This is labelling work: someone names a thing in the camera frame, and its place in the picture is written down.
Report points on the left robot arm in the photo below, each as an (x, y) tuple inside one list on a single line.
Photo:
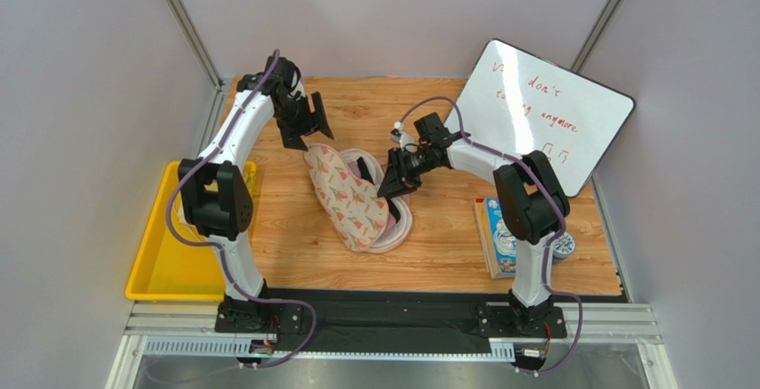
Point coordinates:
[(211, 205)]

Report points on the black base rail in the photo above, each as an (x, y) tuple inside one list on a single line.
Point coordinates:
[(343, 321)]

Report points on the yellow plastic bin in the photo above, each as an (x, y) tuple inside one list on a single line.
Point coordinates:
[(166, 269)]

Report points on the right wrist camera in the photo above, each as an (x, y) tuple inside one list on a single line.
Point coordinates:
[(403, 141)]

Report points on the blue illustrated book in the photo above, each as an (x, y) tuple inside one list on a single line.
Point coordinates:
[(498, 244)]

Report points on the whiteboard with red writing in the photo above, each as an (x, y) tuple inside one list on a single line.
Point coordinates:
[(516, 102)]

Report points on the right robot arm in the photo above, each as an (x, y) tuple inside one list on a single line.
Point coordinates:
[(532, 201)]

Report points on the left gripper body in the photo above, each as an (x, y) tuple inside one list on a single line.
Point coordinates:
[(294, 120)]

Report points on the floral mesh laundry bag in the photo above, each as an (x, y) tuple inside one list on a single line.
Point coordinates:
[(346, 184)]

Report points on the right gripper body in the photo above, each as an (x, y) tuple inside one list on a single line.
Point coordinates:
[(400, 166)]

